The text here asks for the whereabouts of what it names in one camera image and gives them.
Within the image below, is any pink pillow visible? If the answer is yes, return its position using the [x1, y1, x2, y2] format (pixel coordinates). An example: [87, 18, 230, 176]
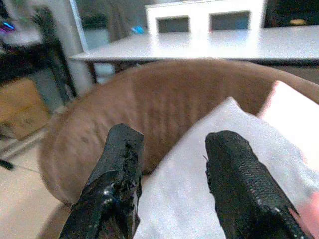
[258, 80, 319, 172]

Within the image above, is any cardboard box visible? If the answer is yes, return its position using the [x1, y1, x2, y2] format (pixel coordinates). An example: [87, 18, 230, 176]
[0, 79, 50, 140]

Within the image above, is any black metal shelf stand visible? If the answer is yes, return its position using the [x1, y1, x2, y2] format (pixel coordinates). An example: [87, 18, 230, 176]
[0, 7, 78, 100]

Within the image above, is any brown curved sofa chair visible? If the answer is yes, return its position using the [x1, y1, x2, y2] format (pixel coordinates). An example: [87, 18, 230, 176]
[39, 59, 319, 239]

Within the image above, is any white pillow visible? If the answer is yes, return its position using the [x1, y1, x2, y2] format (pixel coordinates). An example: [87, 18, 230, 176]
[133, 96, 319, 239]

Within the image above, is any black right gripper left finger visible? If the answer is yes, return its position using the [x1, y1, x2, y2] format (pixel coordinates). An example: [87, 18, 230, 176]
[59, 123, 145, 239]

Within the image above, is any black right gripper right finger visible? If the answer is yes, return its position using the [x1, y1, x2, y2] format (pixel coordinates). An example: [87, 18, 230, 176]
[204, 130, 311, 239]

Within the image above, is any white table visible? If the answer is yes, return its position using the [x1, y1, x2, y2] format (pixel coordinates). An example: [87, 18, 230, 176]
[68, 24, 319, 66]

